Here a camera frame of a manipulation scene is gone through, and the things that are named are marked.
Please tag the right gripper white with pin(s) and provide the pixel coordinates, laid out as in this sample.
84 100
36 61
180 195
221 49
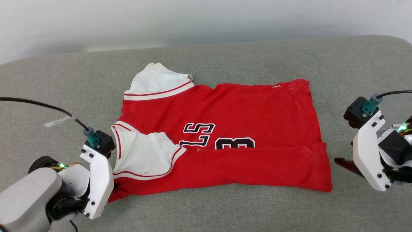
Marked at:
365 154

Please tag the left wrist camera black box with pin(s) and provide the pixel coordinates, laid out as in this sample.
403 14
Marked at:
103 141

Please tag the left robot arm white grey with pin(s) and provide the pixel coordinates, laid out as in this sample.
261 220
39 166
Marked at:
25 199

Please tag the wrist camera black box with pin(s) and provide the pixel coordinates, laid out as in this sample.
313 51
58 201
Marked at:
354 112
103 141

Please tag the red and white jersey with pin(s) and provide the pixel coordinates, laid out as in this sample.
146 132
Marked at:
244 112

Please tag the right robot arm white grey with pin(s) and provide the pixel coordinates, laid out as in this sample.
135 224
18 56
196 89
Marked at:
396 148

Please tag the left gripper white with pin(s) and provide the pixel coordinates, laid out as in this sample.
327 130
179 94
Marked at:
100 183

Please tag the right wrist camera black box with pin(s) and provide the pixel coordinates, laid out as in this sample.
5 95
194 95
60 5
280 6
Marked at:
354 112

